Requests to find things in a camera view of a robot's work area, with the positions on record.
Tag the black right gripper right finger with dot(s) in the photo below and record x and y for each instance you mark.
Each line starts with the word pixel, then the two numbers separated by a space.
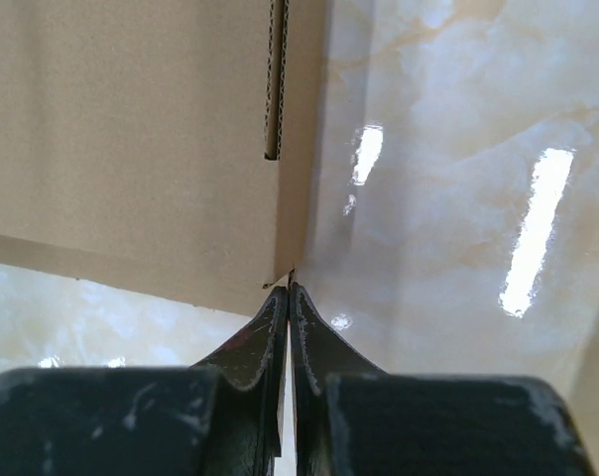
pixel 353 418

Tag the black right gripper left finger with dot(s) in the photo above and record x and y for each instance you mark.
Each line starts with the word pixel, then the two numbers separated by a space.
pixel 220 416

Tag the brown cardboard box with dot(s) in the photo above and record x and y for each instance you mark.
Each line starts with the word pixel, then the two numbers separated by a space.
pixel 159 147

